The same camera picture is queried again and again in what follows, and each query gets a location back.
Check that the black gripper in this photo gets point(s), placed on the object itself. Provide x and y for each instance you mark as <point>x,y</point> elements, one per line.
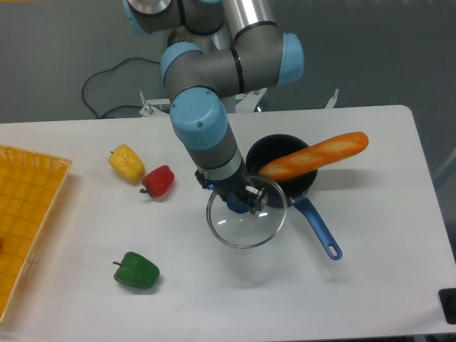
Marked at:
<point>236,186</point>

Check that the glass pot lid blue knob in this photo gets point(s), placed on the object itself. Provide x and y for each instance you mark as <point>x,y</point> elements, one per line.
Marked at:
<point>236,227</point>

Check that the dark blue saucepan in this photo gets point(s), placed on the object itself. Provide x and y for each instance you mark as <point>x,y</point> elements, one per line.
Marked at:
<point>275,146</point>

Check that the toy baguette bread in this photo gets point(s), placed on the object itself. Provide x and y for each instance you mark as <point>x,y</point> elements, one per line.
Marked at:
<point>311,158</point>

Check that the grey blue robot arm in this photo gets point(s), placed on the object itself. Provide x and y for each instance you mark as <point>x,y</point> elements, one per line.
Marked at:
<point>258,55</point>

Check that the red toy bell pepper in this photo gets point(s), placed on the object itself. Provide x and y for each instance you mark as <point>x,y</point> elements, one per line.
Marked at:
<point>158,182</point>

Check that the yellow toy bell pepper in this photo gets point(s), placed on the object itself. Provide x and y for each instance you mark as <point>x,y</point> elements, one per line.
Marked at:
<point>126,163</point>

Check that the green toy bell pepper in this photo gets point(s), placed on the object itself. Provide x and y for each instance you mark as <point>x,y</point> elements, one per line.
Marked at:
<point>136,271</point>

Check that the yellow woven basket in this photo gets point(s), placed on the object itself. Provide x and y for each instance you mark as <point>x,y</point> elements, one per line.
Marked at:
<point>30,184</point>

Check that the black object at table corner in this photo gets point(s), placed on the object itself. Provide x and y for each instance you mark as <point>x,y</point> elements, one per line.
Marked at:
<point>447,299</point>

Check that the white bracket with bolt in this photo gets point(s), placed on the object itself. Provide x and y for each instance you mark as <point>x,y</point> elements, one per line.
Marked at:
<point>332,101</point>

